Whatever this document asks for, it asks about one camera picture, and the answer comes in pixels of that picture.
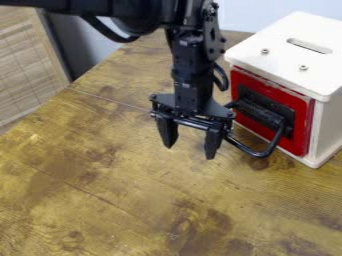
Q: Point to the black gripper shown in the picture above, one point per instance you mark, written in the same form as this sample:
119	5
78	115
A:
191	107

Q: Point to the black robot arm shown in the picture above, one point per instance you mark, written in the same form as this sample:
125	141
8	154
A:
197	44

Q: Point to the white wooden box cabinet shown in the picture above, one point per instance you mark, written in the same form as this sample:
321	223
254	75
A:
297	53

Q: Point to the wooden slatted panel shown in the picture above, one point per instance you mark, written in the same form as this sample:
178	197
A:
32	75

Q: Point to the black metal drawer handle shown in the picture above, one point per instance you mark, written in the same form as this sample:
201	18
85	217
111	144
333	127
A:
272	120

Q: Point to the red drawer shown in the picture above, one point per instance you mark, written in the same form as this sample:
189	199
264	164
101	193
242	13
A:
301	103

